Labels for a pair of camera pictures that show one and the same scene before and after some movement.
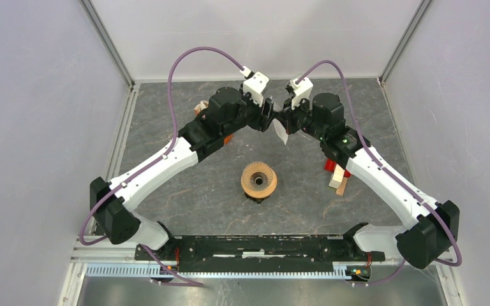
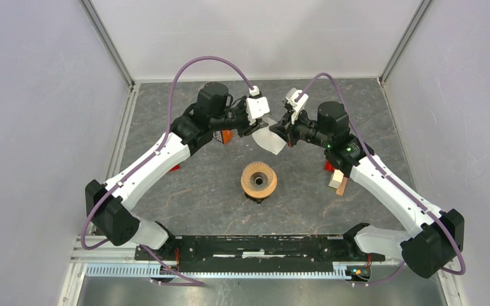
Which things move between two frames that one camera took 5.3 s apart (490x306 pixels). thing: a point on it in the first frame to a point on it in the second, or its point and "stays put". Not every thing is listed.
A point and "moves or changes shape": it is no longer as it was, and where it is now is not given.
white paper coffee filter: (280, 131) moves or changes shape
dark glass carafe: (258, 200) stays put
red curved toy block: (330, 166) stays put
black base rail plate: (258, 254) stays put
